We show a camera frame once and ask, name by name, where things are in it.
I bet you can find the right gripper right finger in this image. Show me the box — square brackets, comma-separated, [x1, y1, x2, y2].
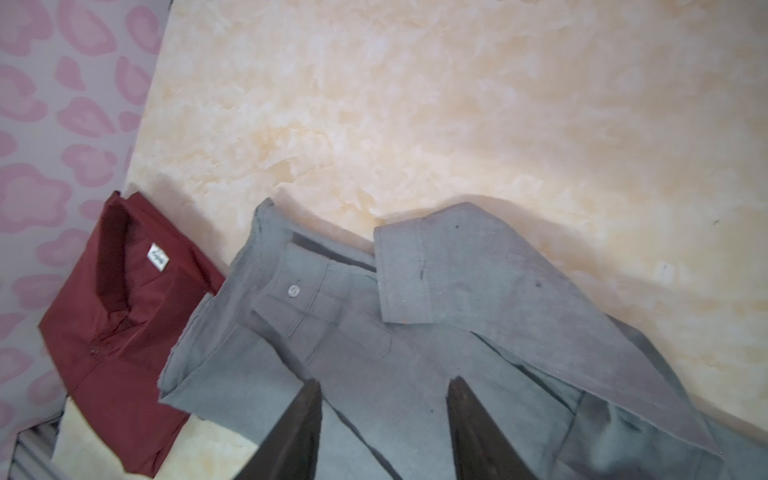
[446, 377, 536, 480]

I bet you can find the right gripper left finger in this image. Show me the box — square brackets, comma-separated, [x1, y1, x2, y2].
[235, 380, 322, 480]

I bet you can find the grey long sleeve shirt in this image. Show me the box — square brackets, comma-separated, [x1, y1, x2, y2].
[158, 201, 767, 479]

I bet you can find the maroon long sleeve shirt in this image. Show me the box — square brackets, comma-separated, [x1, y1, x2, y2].
[39, 192, 225, 478]

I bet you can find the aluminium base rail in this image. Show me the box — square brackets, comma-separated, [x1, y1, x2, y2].
[8, 412, 68, 480]

